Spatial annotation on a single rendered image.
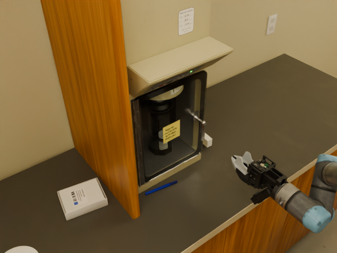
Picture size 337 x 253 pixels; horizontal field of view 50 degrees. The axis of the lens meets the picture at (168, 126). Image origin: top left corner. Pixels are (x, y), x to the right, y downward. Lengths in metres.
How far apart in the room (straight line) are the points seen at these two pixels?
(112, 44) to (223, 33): 1.12
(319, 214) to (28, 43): 1.10
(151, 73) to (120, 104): 0.12
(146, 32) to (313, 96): 1.22
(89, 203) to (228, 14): 1.15
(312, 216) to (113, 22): 0.75
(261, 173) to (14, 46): 0.94
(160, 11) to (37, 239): 0.87
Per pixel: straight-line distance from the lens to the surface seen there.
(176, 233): 1.33
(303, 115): 1.91
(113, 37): 0.90
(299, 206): 1.14
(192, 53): 1.13
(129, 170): 1.18
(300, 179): 1.78
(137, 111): 1.16
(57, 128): 1.63
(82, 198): 1.41
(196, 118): 1.36
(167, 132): 1.31
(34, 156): 1.66
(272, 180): 1.17
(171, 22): 1.12
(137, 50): 1.08
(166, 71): 1.04
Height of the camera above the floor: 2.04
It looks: 39 degrees down
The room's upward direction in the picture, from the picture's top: 1 degrees counter-clockwise
